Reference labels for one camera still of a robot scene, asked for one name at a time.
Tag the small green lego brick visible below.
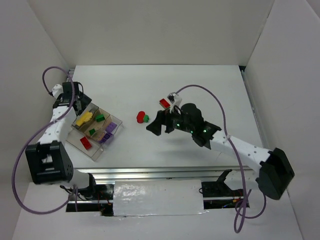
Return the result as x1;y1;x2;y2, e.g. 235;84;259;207
143;114;150;123

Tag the yellow rounded lego brick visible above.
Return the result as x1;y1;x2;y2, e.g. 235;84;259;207
75;118;88;127

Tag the red rounded lego brick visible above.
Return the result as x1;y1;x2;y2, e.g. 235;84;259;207
136;111;146;124

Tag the green long lego brick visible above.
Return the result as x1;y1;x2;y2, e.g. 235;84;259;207
95;114;105;123

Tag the small green lego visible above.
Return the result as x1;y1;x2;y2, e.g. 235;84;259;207
89;128;96;136

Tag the purple rounded lego brick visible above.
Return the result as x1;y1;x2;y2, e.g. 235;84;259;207
105;122;118;133

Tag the yellow long lego brick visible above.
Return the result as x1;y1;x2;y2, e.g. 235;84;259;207
81;111;93;122

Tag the small purple square lego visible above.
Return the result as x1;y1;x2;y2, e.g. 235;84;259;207
104;132;114;141

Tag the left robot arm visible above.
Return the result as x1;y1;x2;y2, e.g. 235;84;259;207
25;82;96;199

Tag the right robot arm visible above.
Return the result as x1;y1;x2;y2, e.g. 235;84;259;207
146;103;295;200

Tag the amber plastic container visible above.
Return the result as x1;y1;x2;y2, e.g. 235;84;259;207
79;108;111;141

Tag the small clear plastic container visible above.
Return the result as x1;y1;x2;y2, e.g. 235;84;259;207
97;115;124;146

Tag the purple butterfly lego piece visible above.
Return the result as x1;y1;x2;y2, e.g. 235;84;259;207
98;133;106;144

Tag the long clear plastic container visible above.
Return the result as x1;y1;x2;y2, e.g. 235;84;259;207
66;128;104;162

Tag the white foam board cover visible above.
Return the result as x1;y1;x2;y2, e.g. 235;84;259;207
113;179;205;217

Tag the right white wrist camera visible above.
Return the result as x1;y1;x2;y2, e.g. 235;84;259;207
167;92;182;113

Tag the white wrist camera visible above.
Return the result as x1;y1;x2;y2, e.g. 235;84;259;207
167;92;182;113
51;84;63;99

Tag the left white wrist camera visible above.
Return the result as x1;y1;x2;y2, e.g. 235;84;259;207
51;84;63;99

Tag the aluminium front rail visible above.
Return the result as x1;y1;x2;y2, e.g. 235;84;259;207
77;166;240;183

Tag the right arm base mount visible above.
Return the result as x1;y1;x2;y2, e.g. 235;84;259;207
198;169;244;210

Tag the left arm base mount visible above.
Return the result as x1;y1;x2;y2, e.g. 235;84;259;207
66;184;115;217

